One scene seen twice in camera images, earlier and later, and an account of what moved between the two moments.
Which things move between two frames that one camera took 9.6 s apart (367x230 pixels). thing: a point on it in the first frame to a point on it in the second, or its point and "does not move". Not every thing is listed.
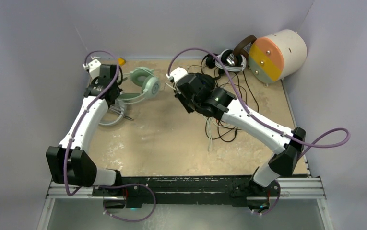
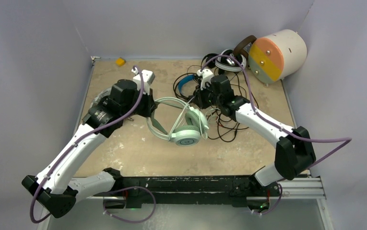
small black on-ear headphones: (208, 60) does not move
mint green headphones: (143, 77) to (189, 134)
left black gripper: (95, 81) to (150, 104)
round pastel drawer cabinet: (277, 56) does not move
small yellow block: (121, 61) does not move
